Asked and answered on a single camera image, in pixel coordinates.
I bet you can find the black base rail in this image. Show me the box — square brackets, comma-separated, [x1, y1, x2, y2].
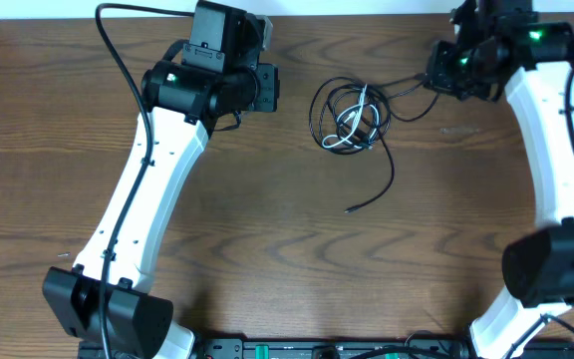
[75, 334, 574, 359]

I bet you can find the white USB cable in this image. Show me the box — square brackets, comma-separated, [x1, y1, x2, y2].
[320, 83, 382, 151]

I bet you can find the black USB cable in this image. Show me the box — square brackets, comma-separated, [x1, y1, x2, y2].
[308, 73, 441, 157]

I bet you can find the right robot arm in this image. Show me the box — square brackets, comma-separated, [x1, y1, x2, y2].
[426, 0, 574, 358]

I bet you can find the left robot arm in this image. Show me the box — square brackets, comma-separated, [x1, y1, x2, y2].
[42, 1, 279, 359]

